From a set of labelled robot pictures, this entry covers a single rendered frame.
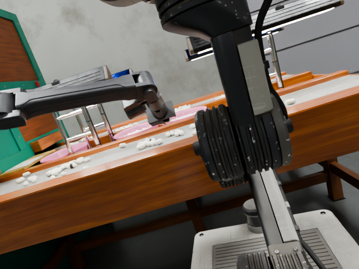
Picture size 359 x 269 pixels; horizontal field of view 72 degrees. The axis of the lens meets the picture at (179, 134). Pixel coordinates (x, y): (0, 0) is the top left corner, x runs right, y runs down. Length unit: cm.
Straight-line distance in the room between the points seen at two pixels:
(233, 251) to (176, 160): 31
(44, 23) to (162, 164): 298
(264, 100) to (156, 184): 59
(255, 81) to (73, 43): 314
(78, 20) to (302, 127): 291
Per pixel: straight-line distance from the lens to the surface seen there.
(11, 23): 236
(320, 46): 308
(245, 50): 30
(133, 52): 308
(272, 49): 131
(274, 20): 113
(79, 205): 93
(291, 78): 164
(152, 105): 80
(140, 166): 82
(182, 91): 297
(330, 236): 79
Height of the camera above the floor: 98
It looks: 13 degrees down
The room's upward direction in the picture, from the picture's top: 18 degrees counter-clockwise
